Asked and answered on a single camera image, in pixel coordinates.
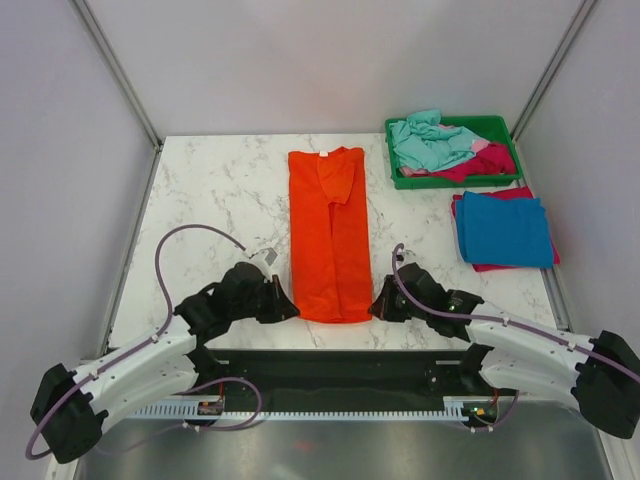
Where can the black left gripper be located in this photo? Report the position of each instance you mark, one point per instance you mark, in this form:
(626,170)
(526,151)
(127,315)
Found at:
(280,306)

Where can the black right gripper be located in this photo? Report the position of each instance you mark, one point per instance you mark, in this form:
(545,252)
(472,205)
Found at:
(382,306)

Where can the orange t-shirt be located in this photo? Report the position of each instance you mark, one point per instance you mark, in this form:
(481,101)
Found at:
(330,252)

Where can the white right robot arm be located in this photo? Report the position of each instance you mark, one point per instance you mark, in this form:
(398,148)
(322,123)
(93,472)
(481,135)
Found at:
(613,410)

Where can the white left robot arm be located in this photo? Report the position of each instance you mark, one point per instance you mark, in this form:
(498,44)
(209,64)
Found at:
(72,409)

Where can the folded blue t-shirt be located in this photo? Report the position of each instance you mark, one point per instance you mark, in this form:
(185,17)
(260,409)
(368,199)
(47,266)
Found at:
(510,230)

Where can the teal t-shirt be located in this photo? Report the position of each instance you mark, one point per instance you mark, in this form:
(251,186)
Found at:
(430,142)

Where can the folded magenta t-shirt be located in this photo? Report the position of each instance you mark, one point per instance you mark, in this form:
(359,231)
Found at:
(510,192)

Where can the magenta t-shirt in bin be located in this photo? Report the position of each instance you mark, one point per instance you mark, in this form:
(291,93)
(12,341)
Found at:
(494,159)

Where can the pink t-shirt in bin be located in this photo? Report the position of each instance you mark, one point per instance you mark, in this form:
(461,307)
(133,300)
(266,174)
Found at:
(477,146)

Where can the green plastic bin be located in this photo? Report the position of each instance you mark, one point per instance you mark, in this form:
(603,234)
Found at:
(426,143)

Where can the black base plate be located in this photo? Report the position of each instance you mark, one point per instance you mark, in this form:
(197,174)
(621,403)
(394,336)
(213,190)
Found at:
(360,378)

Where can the white slotted cable duct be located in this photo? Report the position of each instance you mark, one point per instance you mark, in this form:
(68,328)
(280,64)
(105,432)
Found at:
(185,409)

